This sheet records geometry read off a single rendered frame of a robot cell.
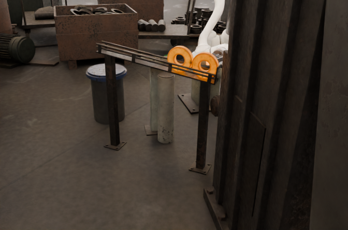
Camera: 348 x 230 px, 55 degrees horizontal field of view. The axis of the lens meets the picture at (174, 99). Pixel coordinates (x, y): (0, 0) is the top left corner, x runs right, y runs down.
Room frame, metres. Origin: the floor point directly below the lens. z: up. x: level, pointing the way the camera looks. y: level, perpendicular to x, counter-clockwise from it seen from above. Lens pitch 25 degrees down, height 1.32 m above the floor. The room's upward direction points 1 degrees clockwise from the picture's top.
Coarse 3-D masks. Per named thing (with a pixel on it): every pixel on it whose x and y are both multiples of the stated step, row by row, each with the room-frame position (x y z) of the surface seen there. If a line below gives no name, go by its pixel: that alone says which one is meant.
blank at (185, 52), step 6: (174, 48) 1.87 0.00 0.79; (180, 48) 1.86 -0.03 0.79; (186, 48) 1.86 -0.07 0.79; (168, 54) 1.89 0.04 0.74; (174, 54) 1.87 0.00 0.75; (180, 54) 1.86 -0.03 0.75; (186, 54) 1.84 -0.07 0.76; (192, 54) 1.86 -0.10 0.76; (168, 60) 1.89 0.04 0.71; (174, 60) 1.87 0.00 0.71; (186, 60) 1.84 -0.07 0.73; (192, 60) 1.84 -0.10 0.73; (174, 66) 1.87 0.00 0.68; (186, 66) 1.84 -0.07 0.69; (180, 72) 1.86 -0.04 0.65
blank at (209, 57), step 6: (198, 54) 1.81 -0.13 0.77; (204, 54) 1.80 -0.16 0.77; (210, 54) 1.79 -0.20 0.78; (198, 60) 1.81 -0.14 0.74; (204, 60) 1.80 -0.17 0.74; (210, 60) 1.79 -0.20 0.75; (216, 60) 1.79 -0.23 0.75; (192, 66) 1.83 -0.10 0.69; (198, 66) 1.81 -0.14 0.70; (210, 66) 1.79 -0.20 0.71; (216, 66) 1.77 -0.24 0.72; (198, 72) 1.81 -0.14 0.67; (210, 72) 1.78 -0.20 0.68; (204, 78) 1.80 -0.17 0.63
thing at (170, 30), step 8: (192, 8) 4.13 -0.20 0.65; (192, 16) 4.14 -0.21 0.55; (144, 24) 4.30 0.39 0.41; (152, 24) 4.29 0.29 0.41; (160, 24) 4.26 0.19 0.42; (168, 24) 4.72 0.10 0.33; (176, 24) 4.73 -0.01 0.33; (184, 24) 4.70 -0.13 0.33; (144, 32) 4.22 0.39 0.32; (152, 32) 4.23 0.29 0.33; (160, 32) 4.24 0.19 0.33; (168, 32) 4.25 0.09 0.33; (176, 32) 4.25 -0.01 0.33; (184, 32) 4.26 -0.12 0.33; (176, 40) 4.67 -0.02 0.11; (176, 56) 4.11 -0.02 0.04
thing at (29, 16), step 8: (40, 8) 5.26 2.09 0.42; (48, 8) 5.28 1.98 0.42; (24, 16) 4.50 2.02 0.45; (32, 16) 5.14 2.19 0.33; (40, 16) 4.87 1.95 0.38; (48, 16) 4.91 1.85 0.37; (24, 24) 4.51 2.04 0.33; (32, 24) 4.56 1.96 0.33; (40, 24) 4.58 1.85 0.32; (48, 24) 4.62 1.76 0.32
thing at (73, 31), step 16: (64, 16) 3.66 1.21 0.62; (80, 16) 3.72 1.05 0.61; (96, 16) 3.77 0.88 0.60; (112, 16) 3.83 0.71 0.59; (128, 16) 3.89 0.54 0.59; (64, 32) 3.65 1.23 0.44; (80, 32) 3.71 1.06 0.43; (96, 32) 3.77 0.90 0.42; (112, 32) 3.82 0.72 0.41; (128, 32) 3.88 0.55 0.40; (64, 48) 3.65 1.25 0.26; (80, 48) 3.70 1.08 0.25; (96, 48) 3.76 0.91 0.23; (128, 64) 3.89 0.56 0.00
